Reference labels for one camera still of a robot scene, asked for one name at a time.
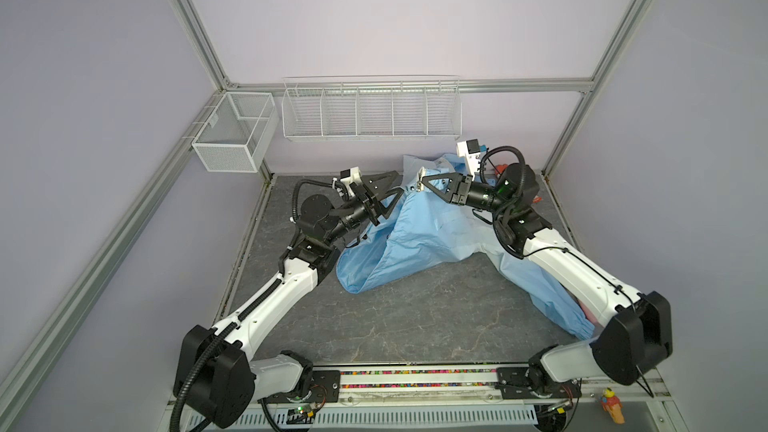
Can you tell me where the light blue zip jacket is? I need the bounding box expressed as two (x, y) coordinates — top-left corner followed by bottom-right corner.
(336, 154), (595, 340)

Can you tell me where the purple pink toy shovel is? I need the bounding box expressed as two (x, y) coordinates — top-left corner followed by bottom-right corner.
(574, 297), (599, 326)

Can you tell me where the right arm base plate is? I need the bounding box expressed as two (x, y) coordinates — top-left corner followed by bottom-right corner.
(495, 365), (582, 400)

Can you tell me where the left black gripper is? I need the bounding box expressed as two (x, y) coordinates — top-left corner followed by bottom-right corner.
(325, 173), (403, 245)

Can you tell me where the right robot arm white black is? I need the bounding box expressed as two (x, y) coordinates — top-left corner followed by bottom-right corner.
(417, 140), (673, 397)

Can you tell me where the white mesh box basket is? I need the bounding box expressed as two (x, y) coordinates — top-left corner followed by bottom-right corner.
(192, 92), (279, 173)

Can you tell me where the white wire wall shelf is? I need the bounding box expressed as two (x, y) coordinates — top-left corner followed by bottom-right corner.
(282, 75), (463, 141)

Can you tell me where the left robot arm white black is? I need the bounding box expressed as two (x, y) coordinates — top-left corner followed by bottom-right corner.
(168, 167), (404, 431)

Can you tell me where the small toy figure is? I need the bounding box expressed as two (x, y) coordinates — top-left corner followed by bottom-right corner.
(601, 388), (626, 425)

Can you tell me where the white ventilation grille strip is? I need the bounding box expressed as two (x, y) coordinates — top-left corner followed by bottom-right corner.
(185, 404), (539, 431)

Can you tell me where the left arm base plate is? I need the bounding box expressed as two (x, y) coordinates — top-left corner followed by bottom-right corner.
(266, 369), (341, 404)

